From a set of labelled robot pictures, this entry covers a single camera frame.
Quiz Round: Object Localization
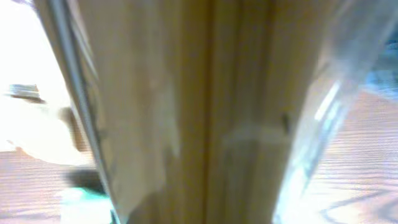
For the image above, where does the San Remo spaghetti packet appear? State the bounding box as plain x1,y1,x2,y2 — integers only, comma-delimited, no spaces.
35,0,397,223

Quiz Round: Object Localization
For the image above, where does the teal white tissue pack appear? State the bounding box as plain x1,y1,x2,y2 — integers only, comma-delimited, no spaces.
56,187,116,224

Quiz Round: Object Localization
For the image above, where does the grey plastic basket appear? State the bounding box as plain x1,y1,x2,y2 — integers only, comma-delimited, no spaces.
365,29,397,101

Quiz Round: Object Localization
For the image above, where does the cream brown snack bag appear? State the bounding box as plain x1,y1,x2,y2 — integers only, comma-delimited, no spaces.
1,0,91,166

